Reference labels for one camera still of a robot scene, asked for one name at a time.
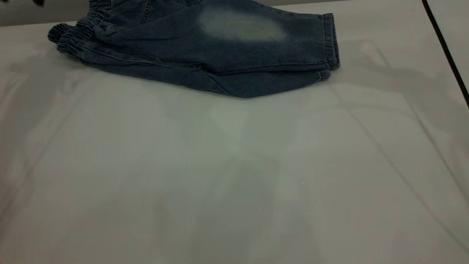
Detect long black right arm cable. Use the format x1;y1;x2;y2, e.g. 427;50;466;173
421;0;469;109

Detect blue denim shorts with print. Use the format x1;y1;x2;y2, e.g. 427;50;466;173
48;0;340;99

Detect white table cover sheet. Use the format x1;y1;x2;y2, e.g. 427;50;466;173
0;0;469;264

